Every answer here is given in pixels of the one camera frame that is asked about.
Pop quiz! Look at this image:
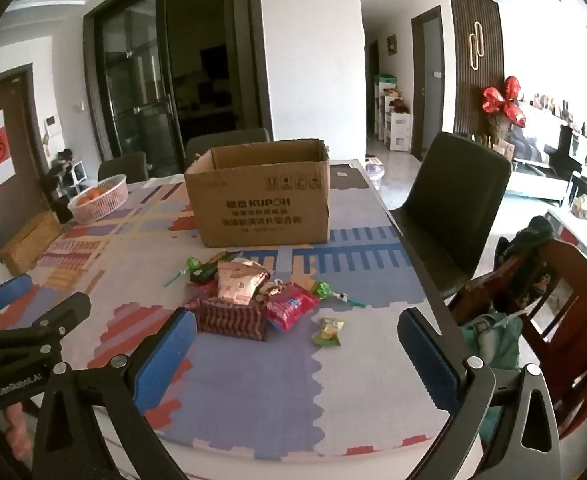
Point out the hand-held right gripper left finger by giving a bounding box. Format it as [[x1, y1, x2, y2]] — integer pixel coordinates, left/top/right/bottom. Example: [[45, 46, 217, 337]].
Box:
[[31, 308, 198, 480]]

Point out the gold wall ornament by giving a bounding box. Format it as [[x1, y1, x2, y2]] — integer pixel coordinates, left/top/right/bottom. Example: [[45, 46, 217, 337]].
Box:
[[468, 22, 485, 71]]

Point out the brown entrance door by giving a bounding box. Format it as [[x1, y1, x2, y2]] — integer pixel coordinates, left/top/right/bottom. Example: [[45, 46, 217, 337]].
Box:
[[0, 65, 49, 263]]

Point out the brown cardboard box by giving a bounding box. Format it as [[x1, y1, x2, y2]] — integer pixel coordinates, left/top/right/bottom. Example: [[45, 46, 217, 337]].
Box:
[[184, 139, 331, 248]]

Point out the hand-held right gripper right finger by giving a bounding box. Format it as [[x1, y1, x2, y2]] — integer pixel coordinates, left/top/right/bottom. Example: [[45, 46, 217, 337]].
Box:
[[397, 307, 561, 480]]

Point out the white cubby shelf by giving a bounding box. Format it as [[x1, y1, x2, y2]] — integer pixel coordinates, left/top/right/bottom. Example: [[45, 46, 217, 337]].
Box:
[[68, 160, 88, 196]]

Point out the pink checkered snack packet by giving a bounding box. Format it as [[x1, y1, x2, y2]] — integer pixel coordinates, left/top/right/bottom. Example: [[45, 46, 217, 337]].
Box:
[[216, 257, 270, 306]]

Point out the black dining chair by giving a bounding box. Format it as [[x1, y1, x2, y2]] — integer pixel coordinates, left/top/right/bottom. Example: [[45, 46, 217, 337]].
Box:
[[389, 131, 513, 311], [98, 151, 148, 183], [184, 127, 270, 171]]

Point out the white sideboard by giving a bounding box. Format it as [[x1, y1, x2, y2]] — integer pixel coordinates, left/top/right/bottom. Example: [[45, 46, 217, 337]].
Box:
[[508, 97, 587, 203]]

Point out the small green yellow packet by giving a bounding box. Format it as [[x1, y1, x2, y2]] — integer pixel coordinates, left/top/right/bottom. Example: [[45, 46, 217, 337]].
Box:
[[313, 317, 345, 347]]

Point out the dark slatted wall panel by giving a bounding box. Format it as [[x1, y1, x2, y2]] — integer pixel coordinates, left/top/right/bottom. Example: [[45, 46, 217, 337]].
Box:
[[448, 0, 504, 141]]

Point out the white low cabinet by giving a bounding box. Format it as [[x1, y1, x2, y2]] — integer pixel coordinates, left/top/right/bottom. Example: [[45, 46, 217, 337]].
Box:
[[543, 205, 587, 273]]

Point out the black glass sliding door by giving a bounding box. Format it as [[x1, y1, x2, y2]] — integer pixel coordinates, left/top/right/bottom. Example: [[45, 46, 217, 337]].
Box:
[[84, 0, 264, 176]]

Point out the pink red snack packet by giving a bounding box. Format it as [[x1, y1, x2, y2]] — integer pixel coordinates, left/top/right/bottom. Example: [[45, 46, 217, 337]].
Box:
[[264, 282, 321, 332]]

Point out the dark red patterned packet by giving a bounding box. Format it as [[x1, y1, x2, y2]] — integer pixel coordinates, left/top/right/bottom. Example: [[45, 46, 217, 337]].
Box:
[[194, 297, 270, 343]]

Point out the pink plastic basket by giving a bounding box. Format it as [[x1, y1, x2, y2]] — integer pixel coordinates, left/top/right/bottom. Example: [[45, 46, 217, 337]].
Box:
[[68, 174, 128, 224]]

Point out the dark clothing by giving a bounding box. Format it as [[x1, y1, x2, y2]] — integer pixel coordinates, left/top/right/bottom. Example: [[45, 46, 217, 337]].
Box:
[[496, 216, 557, 306]]

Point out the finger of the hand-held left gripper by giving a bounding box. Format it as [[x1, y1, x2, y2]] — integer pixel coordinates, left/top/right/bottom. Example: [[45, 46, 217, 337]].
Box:
[[0, 275, 33, 333], [0, 292, 93, 348]]

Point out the white storage shelf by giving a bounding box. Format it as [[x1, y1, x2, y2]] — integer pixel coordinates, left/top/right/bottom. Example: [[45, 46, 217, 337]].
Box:
[[373, 75, 414, 153]]

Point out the brown wooden chair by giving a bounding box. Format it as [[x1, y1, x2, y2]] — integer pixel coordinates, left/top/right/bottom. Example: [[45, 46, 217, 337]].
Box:
[[446, 237, 587, 441]]

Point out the dark green snack packet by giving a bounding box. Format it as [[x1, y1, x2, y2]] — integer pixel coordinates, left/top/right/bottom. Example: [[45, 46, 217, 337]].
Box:
[[194, 252, 237, 283]]

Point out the green lollipop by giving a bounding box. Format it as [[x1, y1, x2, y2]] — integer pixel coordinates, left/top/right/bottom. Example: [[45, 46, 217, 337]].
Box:
[[309, 281, 367, 308], [164, 256, 205, 288]]

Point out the dark framed doorway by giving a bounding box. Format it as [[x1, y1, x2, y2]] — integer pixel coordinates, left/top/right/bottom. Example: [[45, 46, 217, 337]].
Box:
[[412, 6, 444, 158]]

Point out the green bag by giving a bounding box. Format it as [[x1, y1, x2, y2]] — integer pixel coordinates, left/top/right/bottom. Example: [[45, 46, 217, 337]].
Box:
[[461, 310, 524, 441]]

